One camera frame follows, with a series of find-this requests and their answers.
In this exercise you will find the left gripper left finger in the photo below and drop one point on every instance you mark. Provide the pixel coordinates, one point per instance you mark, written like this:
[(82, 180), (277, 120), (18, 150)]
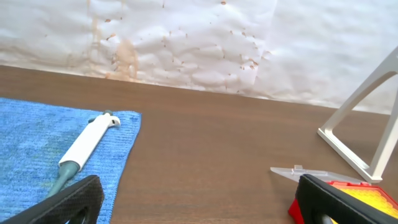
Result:
[(71, 202)]

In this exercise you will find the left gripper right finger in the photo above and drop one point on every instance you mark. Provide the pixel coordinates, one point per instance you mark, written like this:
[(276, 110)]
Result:
[(323, 199)]

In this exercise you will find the white pipette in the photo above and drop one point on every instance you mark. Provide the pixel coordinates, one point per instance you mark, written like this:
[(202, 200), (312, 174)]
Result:
[(90, 140)]

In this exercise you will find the red and yellow tip box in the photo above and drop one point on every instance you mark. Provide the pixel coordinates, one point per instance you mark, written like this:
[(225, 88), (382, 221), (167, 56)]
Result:
[(370, 196)]

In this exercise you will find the white and blue stand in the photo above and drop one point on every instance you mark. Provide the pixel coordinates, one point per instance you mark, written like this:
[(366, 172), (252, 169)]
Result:
[(345, 151)]

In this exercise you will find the blue cloth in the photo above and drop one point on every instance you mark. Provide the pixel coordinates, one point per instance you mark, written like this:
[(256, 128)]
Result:
[(28, 133)]

